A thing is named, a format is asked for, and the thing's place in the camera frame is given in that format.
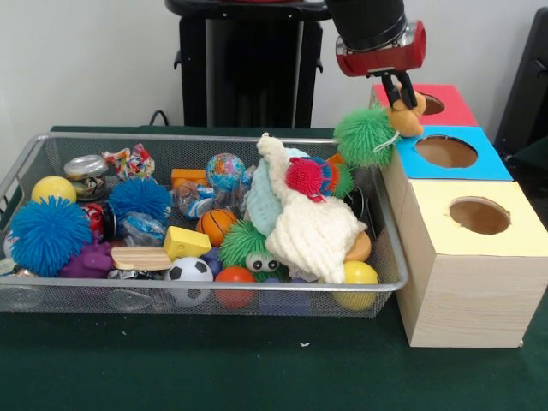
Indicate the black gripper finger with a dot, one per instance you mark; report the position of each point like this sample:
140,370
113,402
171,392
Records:
390,90
409,90

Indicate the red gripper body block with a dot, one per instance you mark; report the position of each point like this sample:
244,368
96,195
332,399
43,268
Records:
381,62

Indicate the tan bear plush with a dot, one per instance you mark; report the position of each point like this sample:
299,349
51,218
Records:
409,122

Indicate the plain green spiky ball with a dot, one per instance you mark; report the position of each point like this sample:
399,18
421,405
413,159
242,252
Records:
364,137

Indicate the multicolour spiky caterpillar toy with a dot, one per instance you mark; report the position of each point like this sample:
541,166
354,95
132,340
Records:
304,175

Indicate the cream waffle cloth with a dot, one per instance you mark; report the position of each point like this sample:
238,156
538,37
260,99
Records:
317,240

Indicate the light blue waffle cloth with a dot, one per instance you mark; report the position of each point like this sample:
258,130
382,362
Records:
263,205

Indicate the colourful patterned cloth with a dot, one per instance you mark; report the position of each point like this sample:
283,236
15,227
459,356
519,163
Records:
128,164

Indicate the wooden box with three holes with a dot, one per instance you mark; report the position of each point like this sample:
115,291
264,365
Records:
466,299

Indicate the shallow clear mesh bin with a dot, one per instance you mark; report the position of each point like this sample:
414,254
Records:
85,301

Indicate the black chair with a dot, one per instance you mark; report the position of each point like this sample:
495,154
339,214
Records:
526,85

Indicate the dark green table cloth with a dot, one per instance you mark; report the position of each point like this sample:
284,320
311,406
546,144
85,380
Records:
214,364
535,162

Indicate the globe print ball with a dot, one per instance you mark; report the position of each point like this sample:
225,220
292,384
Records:
225,171

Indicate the small basketball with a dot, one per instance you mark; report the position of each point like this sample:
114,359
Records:
216,224

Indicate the small soccer ball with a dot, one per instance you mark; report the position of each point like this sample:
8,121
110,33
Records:
188,272

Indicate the small blue spiky ball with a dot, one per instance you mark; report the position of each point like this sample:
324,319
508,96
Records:
139,199

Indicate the large blue spiky ball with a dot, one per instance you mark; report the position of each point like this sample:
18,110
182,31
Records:
49,235

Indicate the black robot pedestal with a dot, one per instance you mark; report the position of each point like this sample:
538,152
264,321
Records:
257,85

